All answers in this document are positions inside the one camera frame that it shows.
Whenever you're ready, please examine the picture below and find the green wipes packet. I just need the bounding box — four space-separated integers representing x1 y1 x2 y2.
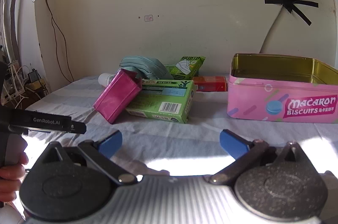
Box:
166 56 206 80

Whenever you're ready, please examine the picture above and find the magenta wallet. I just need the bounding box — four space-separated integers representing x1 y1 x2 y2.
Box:
93 68 143 124

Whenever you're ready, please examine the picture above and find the striped bed sheet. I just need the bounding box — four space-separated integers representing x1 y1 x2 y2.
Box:
16 72 338 224

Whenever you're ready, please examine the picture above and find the white power cable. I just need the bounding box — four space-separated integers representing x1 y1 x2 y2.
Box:
260 0 291 54

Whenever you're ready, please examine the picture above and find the yellow power strip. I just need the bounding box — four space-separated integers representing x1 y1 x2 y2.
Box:
25 79 49 94

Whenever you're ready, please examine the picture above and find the pink biscuit tin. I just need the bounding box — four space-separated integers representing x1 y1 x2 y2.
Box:
227 53 338 124

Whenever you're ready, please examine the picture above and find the green medicine box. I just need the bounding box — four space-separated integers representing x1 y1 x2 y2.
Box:
125 79 197 124

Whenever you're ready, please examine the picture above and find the black tape cross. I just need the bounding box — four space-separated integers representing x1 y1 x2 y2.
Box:
265 0 319 26

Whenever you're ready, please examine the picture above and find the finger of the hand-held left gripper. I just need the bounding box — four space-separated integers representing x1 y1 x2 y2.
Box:
71 121 87 134

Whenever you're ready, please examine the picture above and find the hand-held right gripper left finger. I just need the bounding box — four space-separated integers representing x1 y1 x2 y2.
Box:
40 130 139 185

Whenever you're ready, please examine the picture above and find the thin black wall cable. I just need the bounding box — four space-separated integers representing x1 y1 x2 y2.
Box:
37 0 74 83

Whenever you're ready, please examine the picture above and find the white pill bottle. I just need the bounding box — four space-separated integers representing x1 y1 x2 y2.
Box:
98 73 118 87

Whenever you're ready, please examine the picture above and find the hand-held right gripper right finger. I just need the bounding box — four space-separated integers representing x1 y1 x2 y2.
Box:
204 129 315 185

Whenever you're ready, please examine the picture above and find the person's left hand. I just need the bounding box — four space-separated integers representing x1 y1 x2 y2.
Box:
0 154 29 205

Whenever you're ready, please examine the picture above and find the teal zipper pouch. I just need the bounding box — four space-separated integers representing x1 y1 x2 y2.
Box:
119 56 172 80

